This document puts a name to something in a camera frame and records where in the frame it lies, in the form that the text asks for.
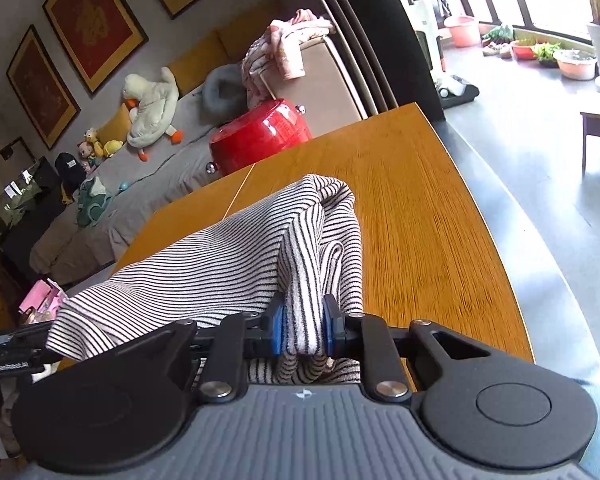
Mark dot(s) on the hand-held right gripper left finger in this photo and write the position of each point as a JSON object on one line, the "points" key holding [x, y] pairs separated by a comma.
{"points": [[277, 330]]}

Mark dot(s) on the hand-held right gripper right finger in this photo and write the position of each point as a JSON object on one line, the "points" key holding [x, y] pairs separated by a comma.
{"points": [[330, 327]]}

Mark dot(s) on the grey striped shirt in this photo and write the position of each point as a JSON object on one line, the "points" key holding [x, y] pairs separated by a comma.
{"points": [[205, 280]]}

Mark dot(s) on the pile of pink clothes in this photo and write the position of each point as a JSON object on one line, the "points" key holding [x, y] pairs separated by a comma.
{"points": [[290, 35]]}

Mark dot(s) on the pink gift bag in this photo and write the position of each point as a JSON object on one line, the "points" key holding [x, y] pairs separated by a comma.
{"points": [[42, 300]]}

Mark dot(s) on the dark cabinet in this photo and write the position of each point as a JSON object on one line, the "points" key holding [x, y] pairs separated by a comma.
{"points": [[25, 230]]}

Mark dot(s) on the chrome knob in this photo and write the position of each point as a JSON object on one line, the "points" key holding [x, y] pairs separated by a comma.
{"points": [[211, 167], [301, 108]]}

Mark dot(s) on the green dinosaur plush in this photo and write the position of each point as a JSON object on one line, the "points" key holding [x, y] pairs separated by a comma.
{"points": [[92, 205]]}

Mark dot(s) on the grey covered sofa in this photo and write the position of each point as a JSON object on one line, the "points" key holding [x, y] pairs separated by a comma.
{"points": [[145, 195]]}

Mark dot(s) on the red metal pot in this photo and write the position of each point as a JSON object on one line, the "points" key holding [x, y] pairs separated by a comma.
{"points": [[260, 135]]}

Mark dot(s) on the small stuffed toys group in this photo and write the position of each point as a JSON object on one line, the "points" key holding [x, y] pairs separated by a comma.
{"points": [[90, 152]]}

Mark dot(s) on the beige cabinet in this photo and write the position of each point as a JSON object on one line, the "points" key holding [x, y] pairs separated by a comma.
{"points": [[330, 80]]}

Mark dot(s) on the white duck plush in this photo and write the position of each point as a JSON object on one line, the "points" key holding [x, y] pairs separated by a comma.
{"points": [[152, 110]]}

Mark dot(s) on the yellow cushion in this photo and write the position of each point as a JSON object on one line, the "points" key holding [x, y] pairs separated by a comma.
{"points": [[115, 125]]}

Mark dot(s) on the yellow sofa backrest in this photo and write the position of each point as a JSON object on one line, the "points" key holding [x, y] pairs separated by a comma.
{"points": [[200, 62]]}

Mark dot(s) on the brown curtain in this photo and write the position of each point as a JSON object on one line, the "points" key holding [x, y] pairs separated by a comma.
{"points": [[370, 25]]}

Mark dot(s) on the white upright vacuum cleaner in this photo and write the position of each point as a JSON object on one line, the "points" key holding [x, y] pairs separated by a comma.
{"points": [[427, 25]]}

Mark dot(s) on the pink plastic basin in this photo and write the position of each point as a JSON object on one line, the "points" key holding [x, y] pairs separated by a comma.
{"points": [[462, 32]]}

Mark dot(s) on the pair of beige shoes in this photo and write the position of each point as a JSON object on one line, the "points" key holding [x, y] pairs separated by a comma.
{"points": [[500, 50]]}

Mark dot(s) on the red plastic basin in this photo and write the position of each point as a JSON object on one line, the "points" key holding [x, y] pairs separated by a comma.
{"points": [[522, 51]]}

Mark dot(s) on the tray of green seedlings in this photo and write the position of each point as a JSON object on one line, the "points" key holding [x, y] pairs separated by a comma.
{"points": [[546, 52]]}

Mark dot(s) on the pink basin with soil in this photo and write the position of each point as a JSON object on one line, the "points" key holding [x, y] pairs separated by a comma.
{"points": [[575, 67]]}

